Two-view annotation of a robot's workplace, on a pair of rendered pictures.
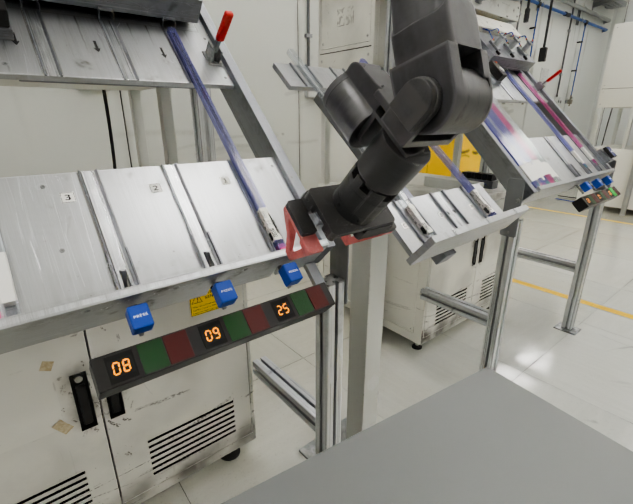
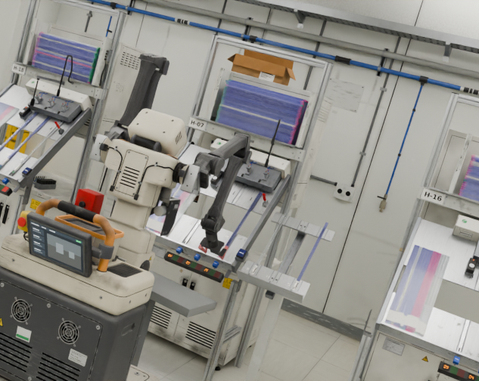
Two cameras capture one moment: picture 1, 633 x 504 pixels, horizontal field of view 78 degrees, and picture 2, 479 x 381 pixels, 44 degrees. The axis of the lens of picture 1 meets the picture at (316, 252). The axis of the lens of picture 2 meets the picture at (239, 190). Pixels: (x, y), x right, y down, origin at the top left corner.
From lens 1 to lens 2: 2.76 m
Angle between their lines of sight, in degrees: 59
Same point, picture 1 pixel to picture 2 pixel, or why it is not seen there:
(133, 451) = (185, 320)
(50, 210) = (186, 224)
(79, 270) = (179, 236)
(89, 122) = (331, 215)
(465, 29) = (213, 213)
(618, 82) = not seen: outside the picture
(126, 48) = (241, 195)
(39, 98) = (312, 195)
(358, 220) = (207, 245)
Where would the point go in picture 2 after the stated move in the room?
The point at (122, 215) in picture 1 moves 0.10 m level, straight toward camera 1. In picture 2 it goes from (197, 231) to (185, 231)
